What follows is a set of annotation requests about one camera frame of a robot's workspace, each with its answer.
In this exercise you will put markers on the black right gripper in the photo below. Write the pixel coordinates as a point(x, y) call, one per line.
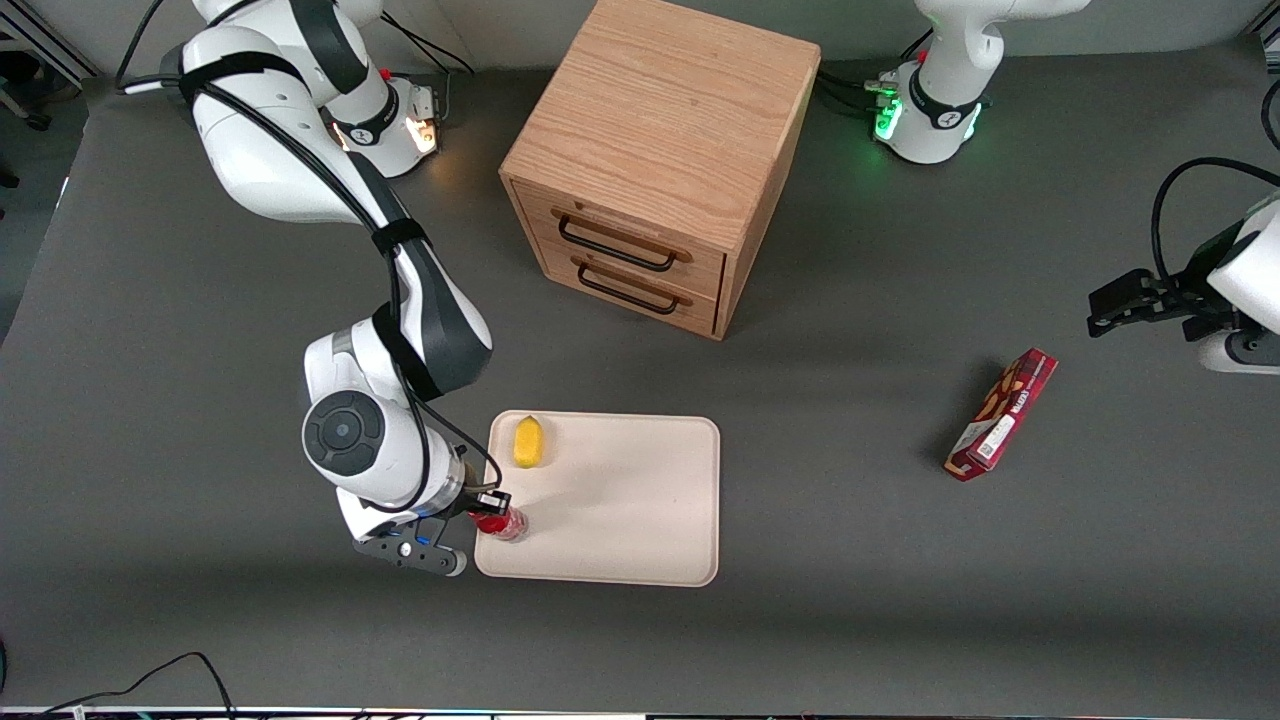
point(481, 501)

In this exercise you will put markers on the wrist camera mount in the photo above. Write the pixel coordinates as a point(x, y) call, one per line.
point(410, 550)
point(1245, 352)

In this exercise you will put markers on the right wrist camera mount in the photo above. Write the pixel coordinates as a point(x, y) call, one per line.
point(410, 550)

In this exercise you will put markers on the aluminium frame profile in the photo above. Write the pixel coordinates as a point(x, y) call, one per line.
point(1265, 30)

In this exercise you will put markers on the wooden drawer front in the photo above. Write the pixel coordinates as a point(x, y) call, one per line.
point(640, 235)
point(650, 285)

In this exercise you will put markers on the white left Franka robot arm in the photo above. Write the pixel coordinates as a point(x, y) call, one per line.
point(950, 60)

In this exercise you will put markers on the red coke bottle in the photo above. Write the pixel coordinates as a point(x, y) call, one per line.
point(508, 526)

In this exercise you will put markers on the beige plastic tray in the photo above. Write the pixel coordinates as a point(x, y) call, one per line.
point(620, 510)

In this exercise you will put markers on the wooden two-drawer cabinet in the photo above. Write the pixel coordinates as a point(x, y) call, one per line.
point(660, 120)

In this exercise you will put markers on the red cookie box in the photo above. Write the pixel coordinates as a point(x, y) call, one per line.
point(1002, 415)

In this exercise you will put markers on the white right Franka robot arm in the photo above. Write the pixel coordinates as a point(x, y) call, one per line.
point(290, 150)

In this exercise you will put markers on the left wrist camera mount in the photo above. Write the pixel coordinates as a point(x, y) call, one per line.
point(1245, 352)

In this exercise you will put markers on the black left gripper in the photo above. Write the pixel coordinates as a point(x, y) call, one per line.
point(1192, 297)

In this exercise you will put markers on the yellow lemon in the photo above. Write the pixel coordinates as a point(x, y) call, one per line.
point(528, 442)

